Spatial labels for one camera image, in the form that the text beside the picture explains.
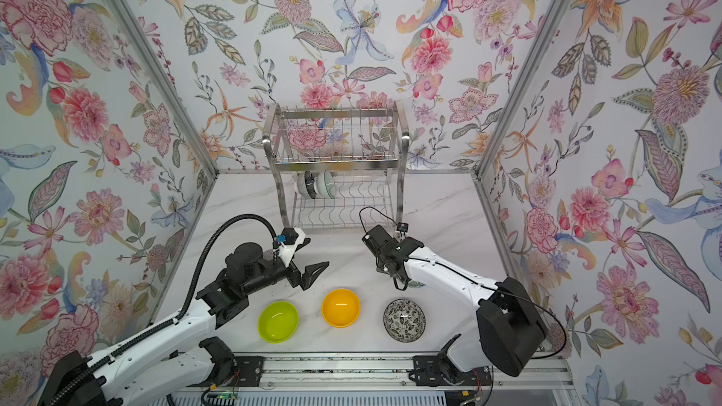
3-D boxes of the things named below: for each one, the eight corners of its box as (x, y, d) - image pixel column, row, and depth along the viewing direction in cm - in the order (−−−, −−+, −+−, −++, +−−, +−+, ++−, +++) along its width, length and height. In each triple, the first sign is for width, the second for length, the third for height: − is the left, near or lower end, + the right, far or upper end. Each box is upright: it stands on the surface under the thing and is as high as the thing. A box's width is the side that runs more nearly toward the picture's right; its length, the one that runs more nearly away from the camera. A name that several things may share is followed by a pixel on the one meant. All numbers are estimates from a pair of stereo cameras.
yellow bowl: (321, 328, 82) (320, 324, 79) (324, 294, 89) (323, 288, 85) (361, 329, 82) (361, 324, 79) (361, 294, 89) (361, 289, 85)
